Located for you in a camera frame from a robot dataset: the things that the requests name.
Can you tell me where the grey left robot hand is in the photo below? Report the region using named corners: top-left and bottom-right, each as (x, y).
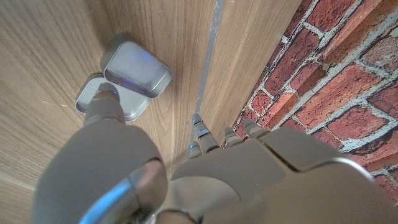
top-left (29, 82), bottom-right (398, 224)

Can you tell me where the silver hinged metal tin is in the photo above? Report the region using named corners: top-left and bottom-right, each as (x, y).
top-left (74, 40), bottom-right (174, 122)

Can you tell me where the printed red brick backdrop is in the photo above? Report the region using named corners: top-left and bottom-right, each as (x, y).
top-left (231, 0), bottom-right (398, 203)

